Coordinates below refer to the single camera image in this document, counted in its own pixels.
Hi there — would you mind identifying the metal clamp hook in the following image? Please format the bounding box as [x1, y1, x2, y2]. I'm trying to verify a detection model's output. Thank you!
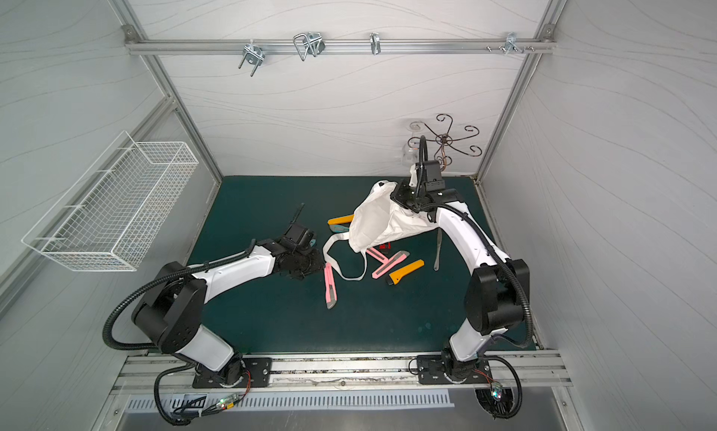
[238, 43, 265, 77]
[485, 32, 535, 55]

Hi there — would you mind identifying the small glass jar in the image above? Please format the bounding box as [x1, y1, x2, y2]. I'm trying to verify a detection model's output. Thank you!
[401, 143, 418, 167]

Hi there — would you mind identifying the metal clamp hook left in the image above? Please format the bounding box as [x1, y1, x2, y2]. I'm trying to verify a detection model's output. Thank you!
[238, 43, 265, 77]

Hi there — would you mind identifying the pink art knife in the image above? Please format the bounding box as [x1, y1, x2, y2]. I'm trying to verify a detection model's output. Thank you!
[324, 263, 337, 310]

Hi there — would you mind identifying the metal clamp hook right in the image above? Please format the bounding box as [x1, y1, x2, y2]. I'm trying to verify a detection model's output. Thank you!
[485, 32, 535, 55]

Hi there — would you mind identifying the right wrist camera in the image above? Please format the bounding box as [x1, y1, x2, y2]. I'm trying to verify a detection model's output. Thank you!
[416, 136, 446, 198]

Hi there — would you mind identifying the silver table knife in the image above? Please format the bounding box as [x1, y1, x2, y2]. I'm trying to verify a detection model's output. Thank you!
[433, 229, 444, 272]

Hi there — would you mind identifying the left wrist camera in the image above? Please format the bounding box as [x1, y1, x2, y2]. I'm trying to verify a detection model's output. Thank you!
[279, 203, 314, 255]

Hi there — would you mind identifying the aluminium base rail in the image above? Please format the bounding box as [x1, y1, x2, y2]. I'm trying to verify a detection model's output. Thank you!
[110, 350, 572, 395]

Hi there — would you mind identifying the pink utility knife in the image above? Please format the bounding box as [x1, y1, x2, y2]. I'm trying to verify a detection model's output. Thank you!
[366, 247, 388, 264]
[372, 251, 410, 279]

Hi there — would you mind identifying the metal U-bolt hook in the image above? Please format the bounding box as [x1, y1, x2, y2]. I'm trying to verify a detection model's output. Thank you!
[292, 31, 326, 61]

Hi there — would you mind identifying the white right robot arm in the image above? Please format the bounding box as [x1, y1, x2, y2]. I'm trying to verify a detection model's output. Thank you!
[390, 179, 534, 384]

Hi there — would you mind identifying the small metal ring hook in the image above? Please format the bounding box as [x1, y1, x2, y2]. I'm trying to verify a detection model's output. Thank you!
[369, 32, 381, 56]

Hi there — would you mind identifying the white wire basket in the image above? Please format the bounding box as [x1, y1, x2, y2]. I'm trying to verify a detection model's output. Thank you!
[21, 131, 198, 272]

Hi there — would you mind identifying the aluminium top rail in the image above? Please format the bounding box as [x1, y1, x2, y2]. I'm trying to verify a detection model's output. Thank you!
[125, 36, 556, 57]

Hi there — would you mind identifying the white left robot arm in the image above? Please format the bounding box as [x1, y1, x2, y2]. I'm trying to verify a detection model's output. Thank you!
[102, 239, 324, 388]

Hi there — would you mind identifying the white printed tote bag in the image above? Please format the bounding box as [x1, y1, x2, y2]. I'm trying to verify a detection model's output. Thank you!
[322, 180, 438, 281]

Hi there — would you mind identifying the white vented cable duct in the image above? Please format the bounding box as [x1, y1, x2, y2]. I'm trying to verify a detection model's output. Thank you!
[126, 389, 455, 413]

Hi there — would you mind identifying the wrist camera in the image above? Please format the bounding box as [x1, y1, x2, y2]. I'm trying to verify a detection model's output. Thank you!
[416, 136, 446, 198]
[279, 203, 314, 255]

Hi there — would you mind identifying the dark metal jewelry stand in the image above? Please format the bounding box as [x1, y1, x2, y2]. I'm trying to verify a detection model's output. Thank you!
[406, 113, 484, 170]

